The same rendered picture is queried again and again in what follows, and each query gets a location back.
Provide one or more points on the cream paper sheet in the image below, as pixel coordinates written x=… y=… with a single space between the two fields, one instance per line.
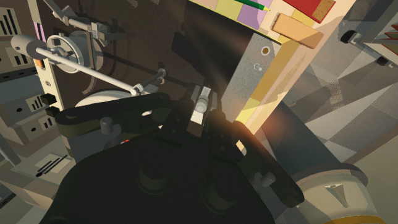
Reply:
x=57 y=165

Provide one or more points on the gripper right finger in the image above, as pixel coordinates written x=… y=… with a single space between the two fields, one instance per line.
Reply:
x=267 y=168

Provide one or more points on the orange block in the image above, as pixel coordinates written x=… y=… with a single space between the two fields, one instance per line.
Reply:
x=297 y=31

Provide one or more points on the patchwork coloured mat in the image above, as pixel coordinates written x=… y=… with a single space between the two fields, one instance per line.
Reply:
x=273 y=73

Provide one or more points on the small grey knob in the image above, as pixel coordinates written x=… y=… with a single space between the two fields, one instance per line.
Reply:
x=257 y=67

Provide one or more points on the black brush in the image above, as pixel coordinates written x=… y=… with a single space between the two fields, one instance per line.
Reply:
x=49 y=166

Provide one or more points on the grey speckled box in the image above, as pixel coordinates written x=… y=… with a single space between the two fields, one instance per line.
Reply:
x=248 y=84

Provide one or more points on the grey round tonearm pivot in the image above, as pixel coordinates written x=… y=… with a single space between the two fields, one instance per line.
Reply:
x=73 y=49

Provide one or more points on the black square knob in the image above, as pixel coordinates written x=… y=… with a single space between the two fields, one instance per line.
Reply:
x=48 y=99
x=53 y=111

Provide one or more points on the white tonearm with counterweight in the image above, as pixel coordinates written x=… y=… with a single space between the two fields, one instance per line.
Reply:
x=90 y=72

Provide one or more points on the cream round platter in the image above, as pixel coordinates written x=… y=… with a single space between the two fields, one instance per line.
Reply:
x=102 y=97

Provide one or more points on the dark brown turntable deck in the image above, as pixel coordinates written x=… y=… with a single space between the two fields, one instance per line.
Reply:
x=149 y=40

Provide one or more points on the grey lever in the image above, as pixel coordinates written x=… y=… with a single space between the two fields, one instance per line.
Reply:
x=79 y=23

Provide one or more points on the grey equipment rack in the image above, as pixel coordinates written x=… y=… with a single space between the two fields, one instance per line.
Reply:
x=18 y=93

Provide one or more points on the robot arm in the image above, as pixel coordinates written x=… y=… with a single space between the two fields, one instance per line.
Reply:
x=335 y=199

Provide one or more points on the grey wheeled trolley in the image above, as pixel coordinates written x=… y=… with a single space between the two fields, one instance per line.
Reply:
x=373 y=37

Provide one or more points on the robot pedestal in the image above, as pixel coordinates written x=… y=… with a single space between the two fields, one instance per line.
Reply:
x=295 y=143

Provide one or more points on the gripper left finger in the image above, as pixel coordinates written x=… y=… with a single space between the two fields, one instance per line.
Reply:
x=112 y=107

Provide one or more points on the red book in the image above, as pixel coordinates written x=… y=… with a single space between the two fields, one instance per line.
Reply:
x=306 y=7

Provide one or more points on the green pencil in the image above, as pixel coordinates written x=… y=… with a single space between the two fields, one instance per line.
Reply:
x=252 y=4

